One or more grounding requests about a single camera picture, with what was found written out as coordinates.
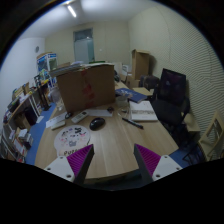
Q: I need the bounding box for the black office chair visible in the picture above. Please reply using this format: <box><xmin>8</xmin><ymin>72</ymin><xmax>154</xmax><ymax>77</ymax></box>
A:
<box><xmin>152</xmin><ymin>69</ymin><xmax>190</xmax><ymax>143</ymax></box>

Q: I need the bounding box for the black pen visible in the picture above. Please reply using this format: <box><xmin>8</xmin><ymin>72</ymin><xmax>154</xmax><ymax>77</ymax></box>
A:
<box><xmin>122</xmin><ymin>118</ymin><xmax>144</xmax><ymax>130</ymax></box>

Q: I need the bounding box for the ceiling light tube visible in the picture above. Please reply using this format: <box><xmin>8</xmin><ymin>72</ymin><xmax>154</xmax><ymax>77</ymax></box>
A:
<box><xmin>67</xmin><ymin>5</ymin><xmax>77</xmax><ymax>18</ymax></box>

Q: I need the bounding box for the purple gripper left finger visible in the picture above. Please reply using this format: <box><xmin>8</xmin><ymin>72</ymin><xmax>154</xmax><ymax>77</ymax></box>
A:
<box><xmin>43</xmin><ymin>143</ymin><xmax>95</xmax><ymax>186</ymax></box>

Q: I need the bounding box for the colourful arcade cabinet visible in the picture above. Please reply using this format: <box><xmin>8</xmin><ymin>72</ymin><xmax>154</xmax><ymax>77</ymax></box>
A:
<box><xmin>36</xmin><ymin>52</ymin><xmax>58</xmax><ymax>81</ymax></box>

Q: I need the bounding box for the large cardboard box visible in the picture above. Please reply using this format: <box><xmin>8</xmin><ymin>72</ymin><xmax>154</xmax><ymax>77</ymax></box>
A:
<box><xmin>57</xmin><ymin>64</ymin><xmax>115</xmax><ymax>112</ymax></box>

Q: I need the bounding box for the wooden bookshelf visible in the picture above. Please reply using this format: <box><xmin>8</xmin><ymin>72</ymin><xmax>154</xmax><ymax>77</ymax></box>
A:
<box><xmin>0</xmin><ymin>88</ymin><xmax>41</xmax><ymax>163</ymax></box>

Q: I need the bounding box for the white remote control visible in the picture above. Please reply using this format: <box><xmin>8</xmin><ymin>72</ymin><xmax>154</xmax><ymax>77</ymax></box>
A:
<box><xmin>71</xmin><ymin>111</ymin><xmax>88</xmax><ymax>124</ymax></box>

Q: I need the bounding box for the black computer mouse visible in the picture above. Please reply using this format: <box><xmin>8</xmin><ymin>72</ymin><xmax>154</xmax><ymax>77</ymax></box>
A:
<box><xmin>89</xmin><ymin>117</ymin><xmax>105</xmax><ymax>131</ymax></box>

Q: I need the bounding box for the white open book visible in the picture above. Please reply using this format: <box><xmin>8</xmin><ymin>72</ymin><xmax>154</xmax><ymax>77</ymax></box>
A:
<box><xmin>130</xmin><ymin>101</ymin><xmax>158</xmax><ymax>121</ymax></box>

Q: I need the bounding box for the tall cardboard box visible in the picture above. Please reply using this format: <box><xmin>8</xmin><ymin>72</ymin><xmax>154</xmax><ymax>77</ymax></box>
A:
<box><xmin>132</xmin><ymin>49</ymin><xmax>150</xmax><ymax>79</ymax></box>

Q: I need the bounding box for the grey door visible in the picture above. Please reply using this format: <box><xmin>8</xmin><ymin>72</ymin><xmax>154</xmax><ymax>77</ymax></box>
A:
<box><xmin>74</xmin><ymin>28</ymin><xmax>95</xmax><ymax>64</ymax></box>

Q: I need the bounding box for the round printed mouse pad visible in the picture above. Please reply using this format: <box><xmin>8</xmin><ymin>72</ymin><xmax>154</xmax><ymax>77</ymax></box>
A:
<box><xmin>54</xmin><ymin>125</ymin><xmax>90</xmax><ymax>156</ymax></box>

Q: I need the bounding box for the small dark round object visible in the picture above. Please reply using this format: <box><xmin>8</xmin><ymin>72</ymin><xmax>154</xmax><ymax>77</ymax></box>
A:
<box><xmin>107</xmin><ymin>107</ymin><xmax>114</xmax><ymax>113</ymax></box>

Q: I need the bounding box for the wooden chair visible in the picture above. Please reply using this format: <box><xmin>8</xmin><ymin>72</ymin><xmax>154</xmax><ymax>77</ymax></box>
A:
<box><xmin>198</xmin><ymin>110</ymin><xmax>224</xmax><ymax>161</ymax></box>

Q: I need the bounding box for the blue book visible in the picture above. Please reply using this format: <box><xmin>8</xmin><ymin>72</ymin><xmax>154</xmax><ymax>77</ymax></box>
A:
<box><xmin>115</xmin><ymin>88</ymin><xmax>147</xmax><ymax>103</ymax></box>

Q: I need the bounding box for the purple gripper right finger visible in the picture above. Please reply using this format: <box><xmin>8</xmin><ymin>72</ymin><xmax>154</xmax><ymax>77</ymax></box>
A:
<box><xmin>133</xmin><ymin>143</ymin><xmax>183</xmax><ymax>185</ymax></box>

